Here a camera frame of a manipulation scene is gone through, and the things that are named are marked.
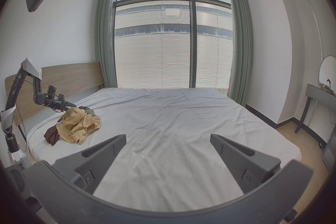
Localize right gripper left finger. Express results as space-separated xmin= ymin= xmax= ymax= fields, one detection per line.
xmin=54 ymin=134 xmax=127 ymax=195

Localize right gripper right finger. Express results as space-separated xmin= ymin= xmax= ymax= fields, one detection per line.
xmin=210 ymin=134 xmax=282 ymax=195

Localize tan shorts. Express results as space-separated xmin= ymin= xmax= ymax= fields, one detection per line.
xmin=56 ymin=107 xmax=101 ymax=145

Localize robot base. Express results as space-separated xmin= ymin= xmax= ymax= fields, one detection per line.
xmin=5 ymin=151 xmax=40 ymax=215

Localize bed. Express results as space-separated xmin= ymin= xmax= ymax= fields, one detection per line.
xmin=5 ymin=62 xmax=302 ymax=212

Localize brown garment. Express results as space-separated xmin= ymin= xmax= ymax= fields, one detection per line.
xmin=44 ymin=125 xmax=63 ymax=146

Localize grey-green curtain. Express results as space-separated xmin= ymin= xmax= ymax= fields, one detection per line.
xmin=224 ymin=0 xmax=253 ymax=106
xmin=95 ymin=0 xmax=120 ymax=88

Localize grey dressing table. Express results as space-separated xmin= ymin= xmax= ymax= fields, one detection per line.
xmin=295 ymin=83 xmax=336 ymax=134

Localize window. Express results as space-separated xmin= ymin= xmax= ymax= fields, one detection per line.
xmin=113 ymin=0 xmax=234 ymax=89

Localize round mirror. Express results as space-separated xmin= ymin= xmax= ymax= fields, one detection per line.
xmin=319 ymin=56 xmax=336 ymax=87

